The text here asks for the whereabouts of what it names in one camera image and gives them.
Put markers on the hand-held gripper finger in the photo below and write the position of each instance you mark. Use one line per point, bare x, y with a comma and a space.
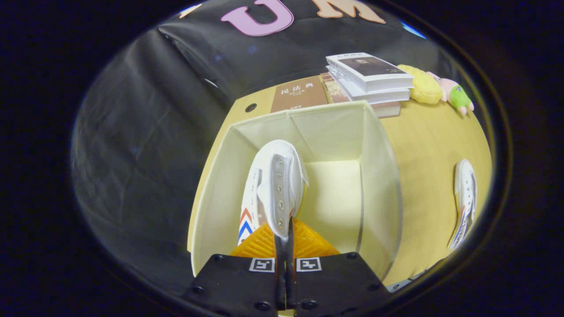
291, 273
280, 273

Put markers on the white canvas shoe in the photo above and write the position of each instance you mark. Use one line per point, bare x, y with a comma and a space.
465, 189
277, 176

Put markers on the cream fabric storage box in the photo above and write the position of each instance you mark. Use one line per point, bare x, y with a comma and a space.
335, 132

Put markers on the brown cover book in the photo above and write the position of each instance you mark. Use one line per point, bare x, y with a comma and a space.
299, 94

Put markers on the patterned cover book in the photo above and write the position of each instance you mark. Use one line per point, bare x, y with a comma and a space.
390, 110

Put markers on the plain white book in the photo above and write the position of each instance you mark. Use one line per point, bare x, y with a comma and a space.
379, 97

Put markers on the black backdrop cloth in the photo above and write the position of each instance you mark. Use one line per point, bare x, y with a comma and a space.
141, 132

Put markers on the yellow plush toy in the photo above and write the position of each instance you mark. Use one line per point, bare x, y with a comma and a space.
423, 86

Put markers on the pink and green plush toy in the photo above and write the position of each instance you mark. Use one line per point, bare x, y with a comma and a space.
458, 97

